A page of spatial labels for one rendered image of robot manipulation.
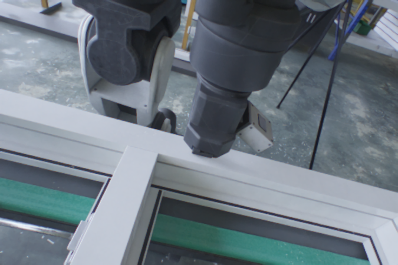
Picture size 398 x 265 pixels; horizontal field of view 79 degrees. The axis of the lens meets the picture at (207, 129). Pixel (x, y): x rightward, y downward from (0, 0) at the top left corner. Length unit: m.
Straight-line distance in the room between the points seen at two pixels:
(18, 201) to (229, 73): 0.31
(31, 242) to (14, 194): 0.94
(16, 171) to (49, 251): 0.89
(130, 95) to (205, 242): 0.38
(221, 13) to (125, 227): 0.22
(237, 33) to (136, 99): 0.42
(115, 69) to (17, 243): 1.00
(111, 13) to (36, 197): 0.29
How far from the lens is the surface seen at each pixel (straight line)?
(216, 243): 0.37
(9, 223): 0.31
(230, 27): 0.20
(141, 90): 0.61
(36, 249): 1.31
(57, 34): 2.62
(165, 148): 0.34
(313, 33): 3.89
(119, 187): 0.30
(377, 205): 0.46
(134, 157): 0.33
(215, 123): 0.25
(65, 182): 0.41
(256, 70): 0.22
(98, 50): 0.50
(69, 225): 0.38
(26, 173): 0.43
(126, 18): 0.44
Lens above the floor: 1.19
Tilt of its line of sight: 42 degrees down
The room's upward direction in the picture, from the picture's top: 20 degrees clockwise
